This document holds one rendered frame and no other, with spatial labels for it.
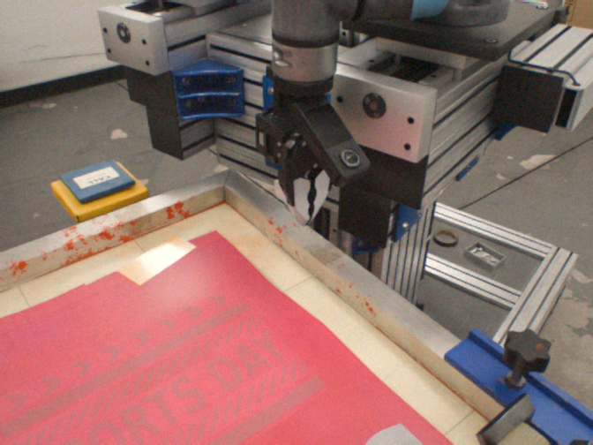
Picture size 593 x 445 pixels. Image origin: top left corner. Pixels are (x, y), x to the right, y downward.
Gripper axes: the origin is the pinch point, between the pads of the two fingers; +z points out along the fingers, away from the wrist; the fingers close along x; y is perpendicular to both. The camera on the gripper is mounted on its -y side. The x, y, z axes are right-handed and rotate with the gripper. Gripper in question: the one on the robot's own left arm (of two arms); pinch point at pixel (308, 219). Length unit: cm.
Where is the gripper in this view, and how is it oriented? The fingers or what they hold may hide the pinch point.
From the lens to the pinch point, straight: 75.4
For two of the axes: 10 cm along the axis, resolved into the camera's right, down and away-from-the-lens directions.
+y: -6.1, -4.9, 6.2
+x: -7.9, 3.6, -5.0
